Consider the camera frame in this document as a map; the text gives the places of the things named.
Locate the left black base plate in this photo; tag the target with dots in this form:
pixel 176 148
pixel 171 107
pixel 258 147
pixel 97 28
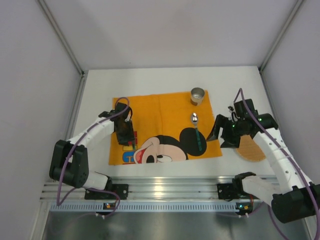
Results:
pixel 122 190

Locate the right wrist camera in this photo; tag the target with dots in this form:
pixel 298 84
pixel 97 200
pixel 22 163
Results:
pixel 232 111

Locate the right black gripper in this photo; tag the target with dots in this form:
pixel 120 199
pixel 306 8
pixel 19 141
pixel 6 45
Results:
pixel 227 130

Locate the round woven coaster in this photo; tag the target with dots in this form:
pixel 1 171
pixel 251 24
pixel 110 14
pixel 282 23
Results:
pixel 249 150

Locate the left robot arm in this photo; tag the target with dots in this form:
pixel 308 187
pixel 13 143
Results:
pixel 70 158

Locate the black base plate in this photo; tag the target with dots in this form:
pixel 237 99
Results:
pixel 122 190
pixel 228 192

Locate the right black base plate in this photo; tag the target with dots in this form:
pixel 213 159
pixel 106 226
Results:
pixel 228 192

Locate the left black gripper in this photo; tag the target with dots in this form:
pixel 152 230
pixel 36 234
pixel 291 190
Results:
pixel 125 136

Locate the metal cup with cork band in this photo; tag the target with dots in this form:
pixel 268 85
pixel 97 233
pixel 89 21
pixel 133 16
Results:
pixel 197 95

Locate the spoon with teal handle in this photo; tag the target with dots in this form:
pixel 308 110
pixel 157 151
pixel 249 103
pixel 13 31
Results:
pixel 194 120

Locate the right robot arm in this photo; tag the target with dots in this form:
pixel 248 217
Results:
pixel 296 196

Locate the aluminium rail frame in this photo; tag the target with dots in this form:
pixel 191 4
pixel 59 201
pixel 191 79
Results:
pixel 158 188

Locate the perforated cable duct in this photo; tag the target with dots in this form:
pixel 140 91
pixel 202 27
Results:
pixel 130 207

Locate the orange Mickey Mouse placemat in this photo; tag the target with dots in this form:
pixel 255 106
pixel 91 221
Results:
pixel 164 132

